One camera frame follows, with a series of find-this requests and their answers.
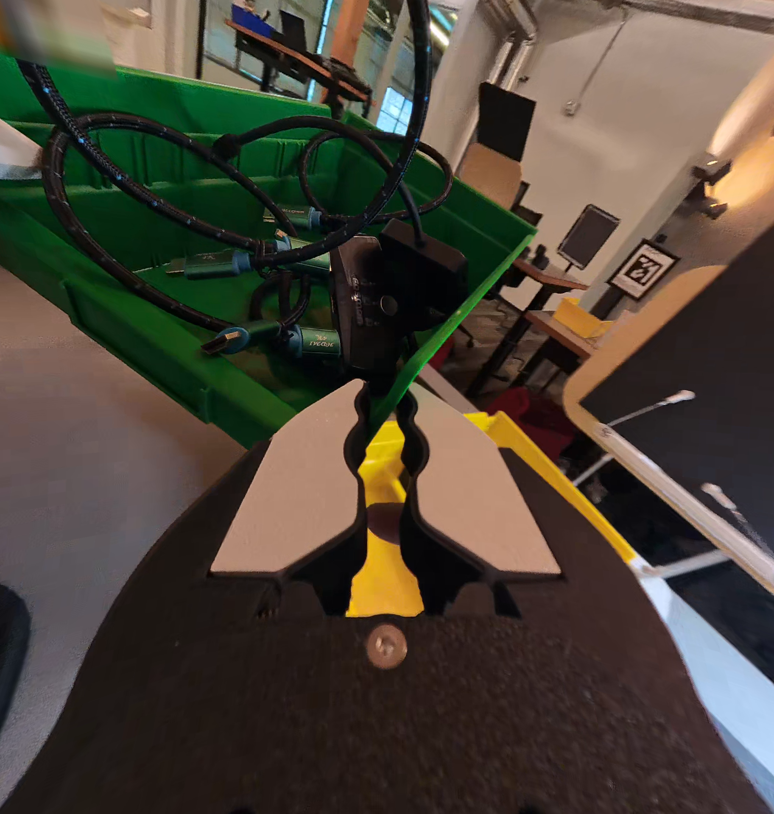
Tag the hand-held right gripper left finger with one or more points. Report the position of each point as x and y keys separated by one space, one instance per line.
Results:
x=291 y=503

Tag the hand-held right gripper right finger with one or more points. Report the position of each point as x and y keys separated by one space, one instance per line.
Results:
x=482 y=503

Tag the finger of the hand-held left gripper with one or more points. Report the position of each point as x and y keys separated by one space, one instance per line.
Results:
x=5 y=146

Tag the yellow plastic bin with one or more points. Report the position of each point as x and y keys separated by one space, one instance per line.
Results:
x=387 y=572

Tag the green plastic bin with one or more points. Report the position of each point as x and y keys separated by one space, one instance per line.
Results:
x=145 y=204

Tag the red chair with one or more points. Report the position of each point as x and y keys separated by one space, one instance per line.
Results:
x=527 y=420

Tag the white tipped pin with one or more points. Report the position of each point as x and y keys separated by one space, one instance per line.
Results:
x=680 y=398
x=711 y=490

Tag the black panel with wooden rim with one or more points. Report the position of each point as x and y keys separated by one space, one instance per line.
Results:
x=730 y=382
x=504 y=127

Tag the white square marker tag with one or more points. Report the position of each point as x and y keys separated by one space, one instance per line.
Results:
x=644 y=270

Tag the wooden office desk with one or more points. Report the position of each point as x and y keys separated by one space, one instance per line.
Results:
x=298 y=57

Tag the dark framed wall screen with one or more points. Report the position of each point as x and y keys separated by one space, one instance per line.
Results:
x=588 y=235

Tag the wall lamp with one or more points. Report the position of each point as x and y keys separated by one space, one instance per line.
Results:
x=711 y=172

